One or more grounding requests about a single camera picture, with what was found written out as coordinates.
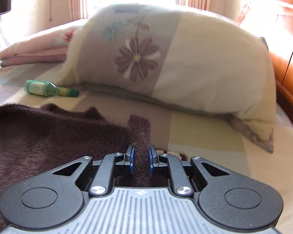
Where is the brown fuzzy sweater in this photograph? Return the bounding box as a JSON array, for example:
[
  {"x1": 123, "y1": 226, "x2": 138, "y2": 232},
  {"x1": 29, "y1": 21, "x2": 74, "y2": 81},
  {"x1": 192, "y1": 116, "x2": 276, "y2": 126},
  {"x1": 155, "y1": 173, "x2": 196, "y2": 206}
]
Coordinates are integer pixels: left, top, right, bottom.
[{"x1": 0, "y1": 91, "x2": 189, "y2": 231}]

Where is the green glass bottle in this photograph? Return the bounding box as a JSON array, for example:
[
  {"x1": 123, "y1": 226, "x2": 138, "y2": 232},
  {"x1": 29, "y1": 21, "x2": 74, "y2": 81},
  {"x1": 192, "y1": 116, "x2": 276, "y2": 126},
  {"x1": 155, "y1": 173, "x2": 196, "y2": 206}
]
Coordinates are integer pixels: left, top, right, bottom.
[{"x1": 24, "y1": 80, "x2": 79, "y2": 97}]

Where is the patchwork floral bed sheet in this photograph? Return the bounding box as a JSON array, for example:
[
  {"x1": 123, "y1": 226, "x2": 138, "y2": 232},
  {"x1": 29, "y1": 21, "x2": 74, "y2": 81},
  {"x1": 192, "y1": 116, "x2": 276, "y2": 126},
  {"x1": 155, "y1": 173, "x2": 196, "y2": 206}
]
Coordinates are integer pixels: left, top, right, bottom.
[{"x1": 0, "y1": 63, "x2": 293, "y2": 233}]

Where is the folded pink floral quilt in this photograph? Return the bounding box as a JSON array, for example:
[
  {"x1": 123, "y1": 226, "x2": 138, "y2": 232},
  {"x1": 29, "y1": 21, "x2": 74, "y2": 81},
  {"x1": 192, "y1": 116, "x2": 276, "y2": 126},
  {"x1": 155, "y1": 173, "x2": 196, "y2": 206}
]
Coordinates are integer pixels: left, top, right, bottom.
[{"x1": 0, "y1": 19, "x2": 88, "y2": 67}]

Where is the floral beige pillow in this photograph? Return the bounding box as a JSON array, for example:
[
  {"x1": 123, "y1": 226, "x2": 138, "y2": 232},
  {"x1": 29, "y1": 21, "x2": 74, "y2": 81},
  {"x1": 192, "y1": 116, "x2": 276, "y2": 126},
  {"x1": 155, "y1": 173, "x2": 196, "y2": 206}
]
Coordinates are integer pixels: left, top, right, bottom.
[{"x1": 57, "y1": 4, "x2": 276, "y2": 152}]

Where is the orange wooden headboard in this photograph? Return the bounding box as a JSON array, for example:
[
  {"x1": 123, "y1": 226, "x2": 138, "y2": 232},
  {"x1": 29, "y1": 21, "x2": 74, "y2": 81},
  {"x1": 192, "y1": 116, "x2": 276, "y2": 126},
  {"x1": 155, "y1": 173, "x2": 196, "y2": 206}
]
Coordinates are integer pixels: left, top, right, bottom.
[{"x1": 237, "y1": 0, "x2": 293, "y2": 124}]

